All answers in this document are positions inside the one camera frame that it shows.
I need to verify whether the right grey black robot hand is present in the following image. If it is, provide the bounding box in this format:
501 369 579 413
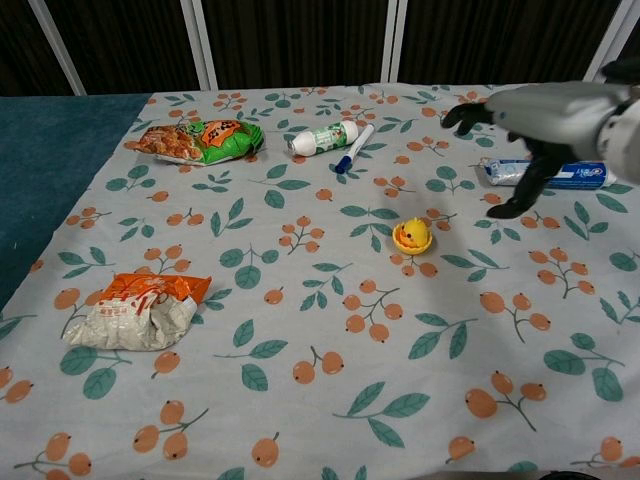
441 81 632 220

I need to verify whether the yellow rubber duck toy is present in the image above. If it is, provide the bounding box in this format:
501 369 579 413
398 217 432 250

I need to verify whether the yellow cup mould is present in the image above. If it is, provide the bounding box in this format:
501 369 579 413
392 222 434 257

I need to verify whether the white blue toothpaste tube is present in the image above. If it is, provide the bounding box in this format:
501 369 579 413
479 157 619 190

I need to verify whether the white blue marker pen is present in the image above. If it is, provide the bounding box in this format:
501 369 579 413
334 123 376 175

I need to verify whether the white green plastic bottle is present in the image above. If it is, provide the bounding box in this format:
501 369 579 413
286 120 360 158

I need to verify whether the floral fruit print tablecloth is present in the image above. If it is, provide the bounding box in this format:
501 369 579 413
0 82 640 480

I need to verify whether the green orange snack bag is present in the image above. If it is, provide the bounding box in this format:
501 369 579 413
135 120 265 166

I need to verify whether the orange white snack bag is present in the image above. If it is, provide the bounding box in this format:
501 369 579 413
61 272 213 352

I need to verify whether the teal blue cloth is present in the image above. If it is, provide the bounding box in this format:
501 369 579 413
0 93 152 311

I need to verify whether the white metal frame post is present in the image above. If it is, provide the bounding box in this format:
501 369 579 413
582 0 639 84
379 0 407 84
179 0 219 92
27 0 88 96

